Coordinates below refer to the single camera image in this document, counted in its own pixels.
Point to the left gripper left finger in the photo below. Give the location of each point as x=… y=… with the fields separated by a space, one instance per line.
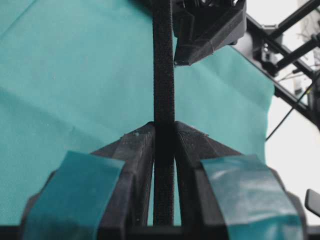
x=95 y=195

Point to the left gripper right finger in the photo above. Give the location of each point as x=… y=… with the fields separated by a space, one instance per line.
x=226 y=195

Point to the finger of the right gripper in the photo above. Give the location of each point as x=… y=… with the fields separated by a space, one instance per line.
x=205 y=26

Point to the green table cloth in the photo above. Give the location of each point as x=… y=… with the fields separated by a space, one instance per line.
x=75 y=75

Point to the black metal frame stand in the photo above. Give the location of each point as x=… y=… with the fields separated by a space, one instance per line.
x=274 y=57

